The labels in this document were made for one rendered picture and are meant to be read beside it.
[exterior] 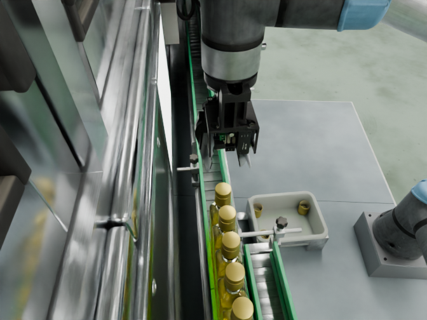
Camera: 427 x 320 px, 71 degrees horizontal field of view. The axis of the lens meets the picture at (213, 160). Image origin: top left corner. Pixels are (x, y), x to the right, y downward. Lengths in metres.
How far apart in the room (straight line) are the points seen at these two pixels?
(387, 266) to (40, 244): 0.92
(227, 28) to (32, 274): 0.28
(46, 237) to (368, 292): 0.94
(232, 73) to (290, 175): 0.88
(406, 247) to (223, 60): 0.79
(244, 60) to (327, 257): 0.81
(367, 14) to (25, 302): 0.37
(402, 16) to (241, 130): 0.27
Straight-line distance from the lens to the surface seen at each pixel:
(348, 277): 1.06
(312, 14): 0.35
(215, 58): 0.37
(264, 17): 0.35
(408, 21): 0.54
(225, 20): 0.35
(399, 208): 0.97
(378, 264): 1.02
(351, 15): 0.36
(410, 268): 1.07
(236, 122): 0.42
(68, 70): 0.27
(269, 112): 1.48
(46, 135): 0.26
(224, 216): 0.59
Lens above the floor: 1.66
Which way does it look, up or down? 48 degrees down
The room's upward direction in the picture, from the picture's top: straight up
